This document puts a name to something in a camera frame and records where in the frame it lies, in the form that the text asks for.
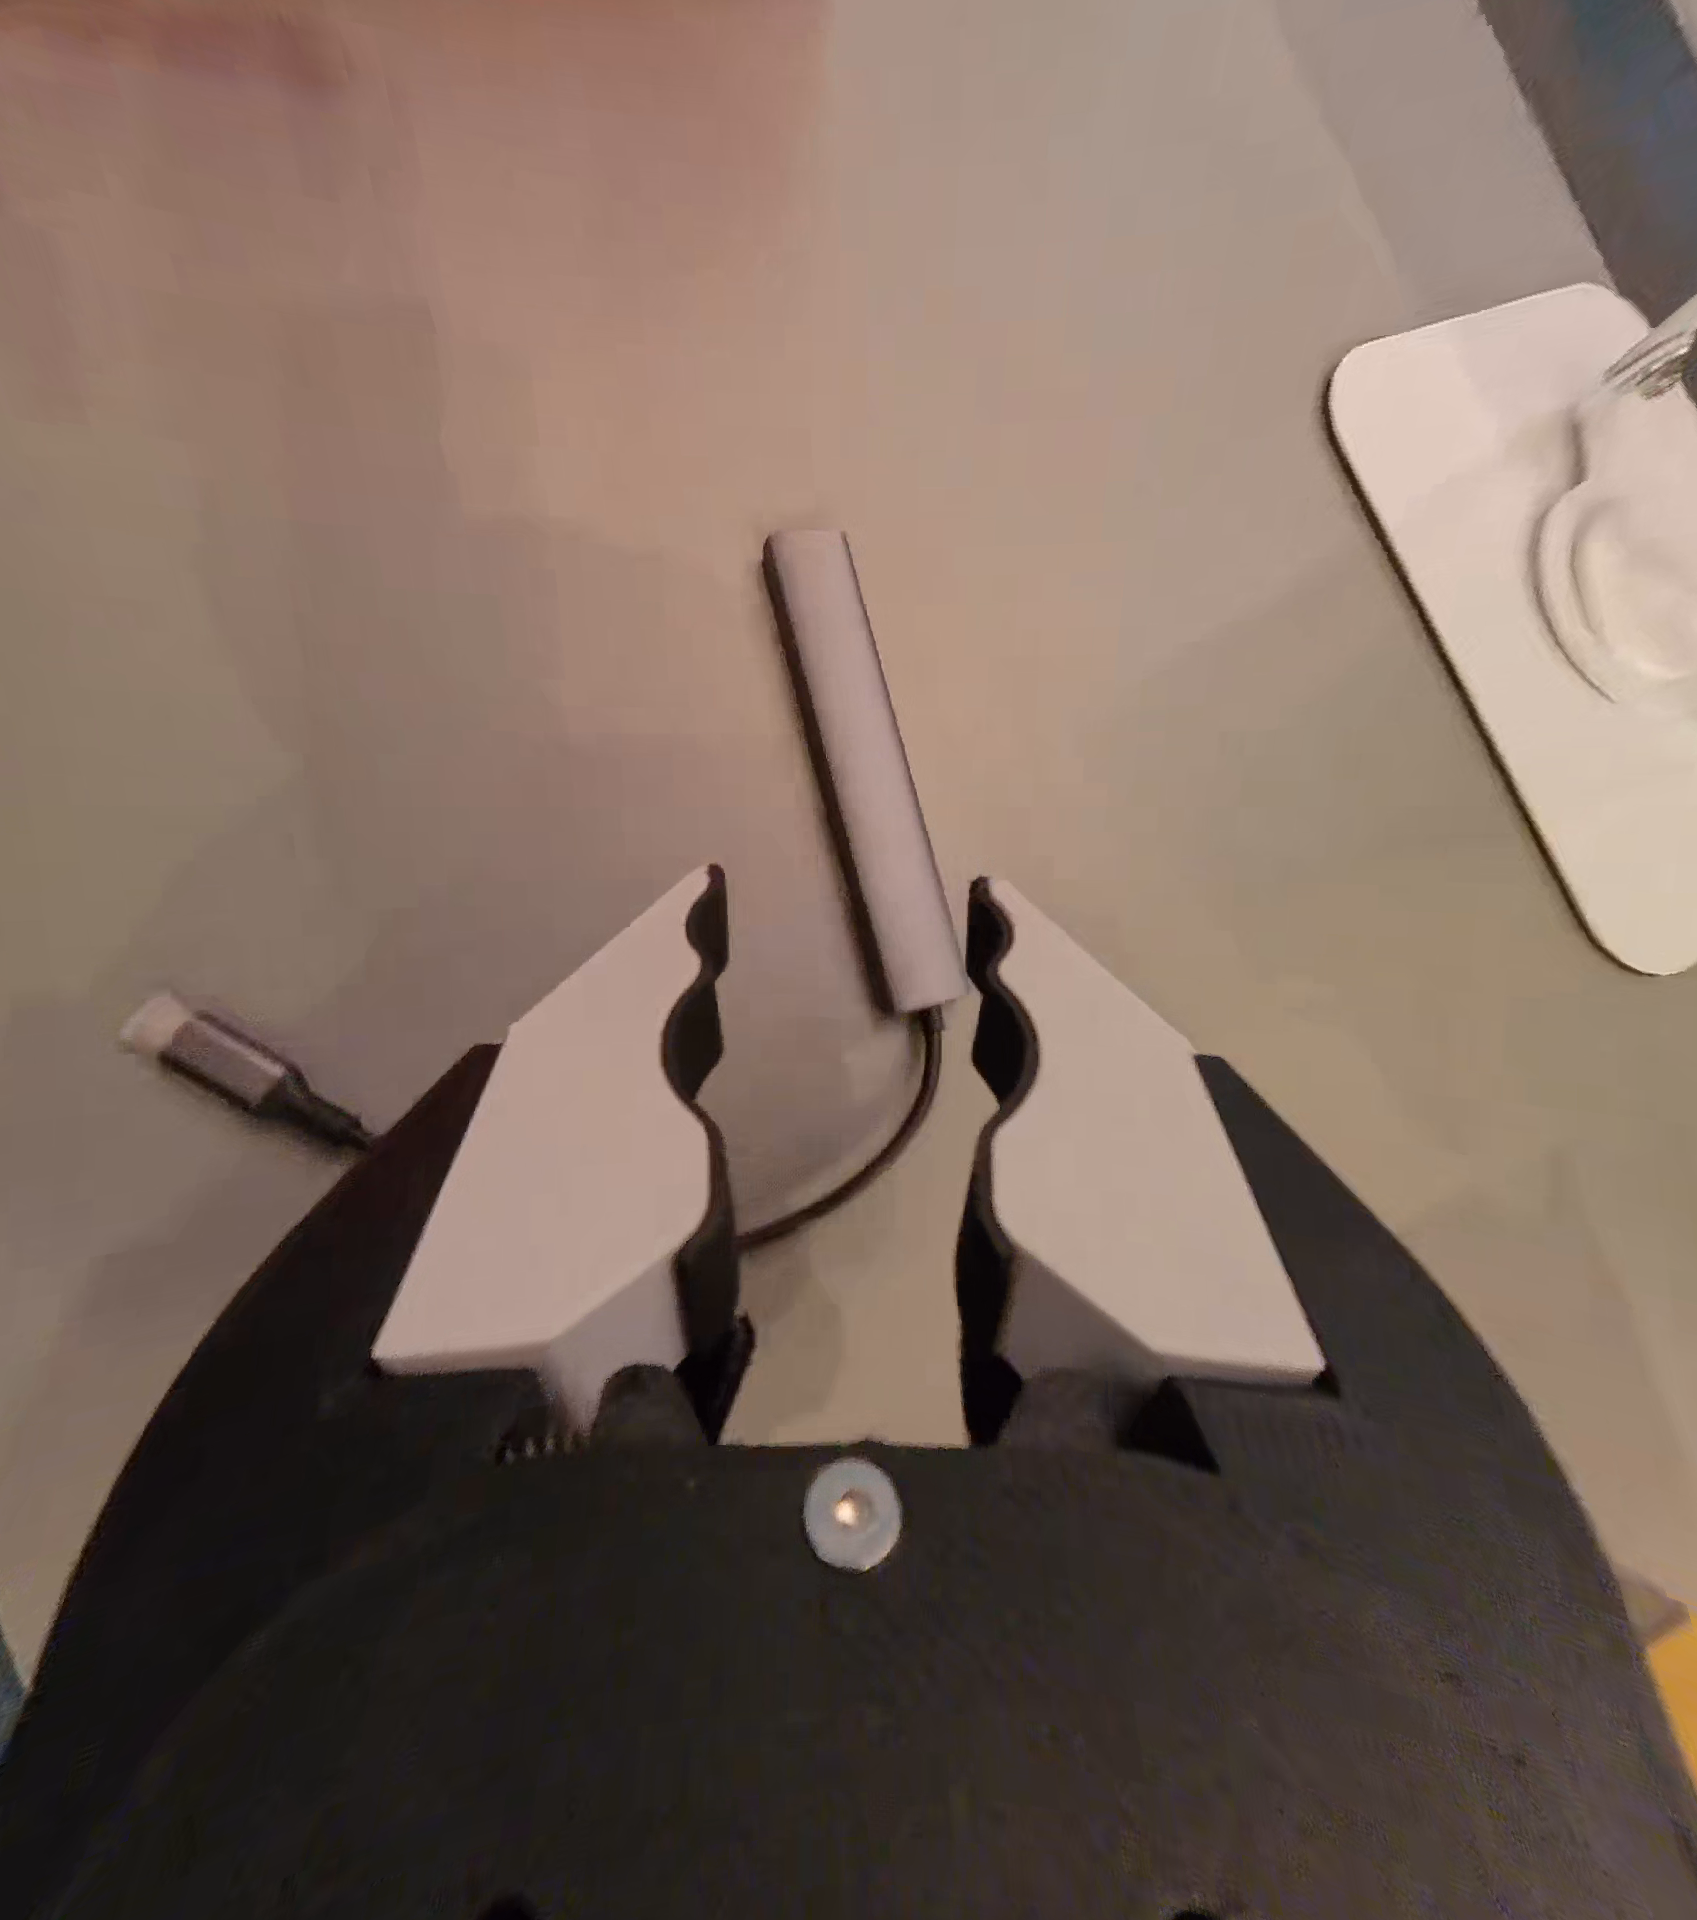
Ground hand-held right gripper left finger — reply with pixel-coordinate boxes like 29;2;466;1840
371;864;743;1420

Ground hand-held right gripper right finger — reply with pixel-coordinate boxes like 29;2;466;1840
957;875;1330;1390

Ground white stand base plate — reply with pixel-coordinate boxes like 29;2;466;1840
1328;282;1697;977

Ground grey lettered USB hub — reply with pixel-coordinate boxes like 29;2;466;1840
120;527;970;1248

